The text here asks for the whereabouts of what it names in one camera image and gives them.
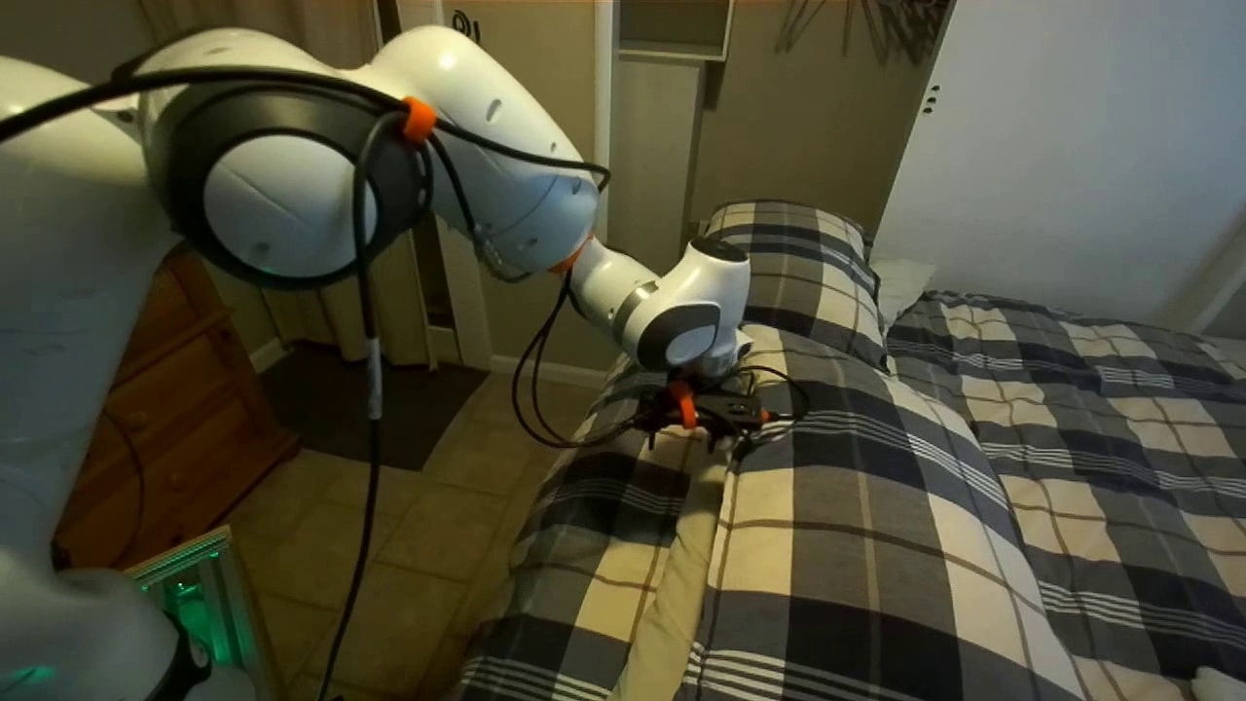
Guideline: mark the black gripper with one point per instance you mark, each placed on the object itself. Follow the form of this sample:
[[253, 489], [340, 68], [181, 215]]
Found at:
[[734, 412]]

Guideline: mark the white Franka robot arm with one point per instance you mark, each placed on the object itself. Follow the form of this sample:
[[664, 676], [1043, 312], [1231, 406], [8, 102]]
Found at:
[[81, 323]]

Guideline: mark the small plaid pillow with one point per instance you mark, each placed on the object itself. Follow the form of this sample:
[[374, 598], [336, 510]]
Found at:
[[813, 276]]

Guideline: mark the large plaid pillow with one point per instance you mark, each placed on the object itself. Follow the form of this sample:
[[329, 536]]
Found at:
[[883, 547]]

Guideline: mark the green-lit control box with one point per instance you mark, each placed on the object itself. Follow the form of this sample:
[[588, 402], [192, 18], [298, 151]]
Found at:
[[195, 610]]

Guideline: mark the pale closet door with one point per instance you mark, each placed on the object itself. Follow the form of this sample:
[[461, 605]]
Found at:
[[657, 142]]

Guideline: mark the dark floor rug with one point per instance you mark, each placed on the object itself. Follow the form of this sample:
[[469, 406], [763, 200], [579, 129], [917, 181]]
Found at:
[[374, 410]]

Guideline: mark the plaid bedspread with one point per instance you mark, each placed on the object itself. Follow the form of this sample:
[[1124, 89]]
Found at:
[[1142, 441]]

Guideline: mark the wooden dresser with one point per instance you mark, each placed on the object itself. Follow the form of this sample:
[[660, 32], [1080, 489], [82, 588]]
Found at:
[[181, 431]]

